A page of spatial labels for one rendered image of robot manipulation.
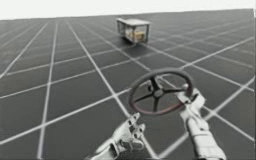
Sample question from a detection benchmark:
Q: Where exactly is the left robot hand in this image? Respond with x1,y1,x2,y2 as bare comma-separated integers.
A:
112,112,147,150

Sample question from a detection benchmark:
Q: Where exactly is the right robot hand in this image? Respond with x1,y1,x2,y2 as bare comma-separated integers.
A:
175,84,208,122

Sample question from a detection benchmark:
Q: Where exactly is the dark steering wheel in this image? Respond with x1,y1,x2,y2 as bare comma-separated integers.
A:
128,67,195,117

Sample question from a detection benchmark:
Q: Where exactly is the grey cart with brown box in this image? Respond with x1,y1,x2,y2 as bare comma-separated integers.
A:
116,17,151,45

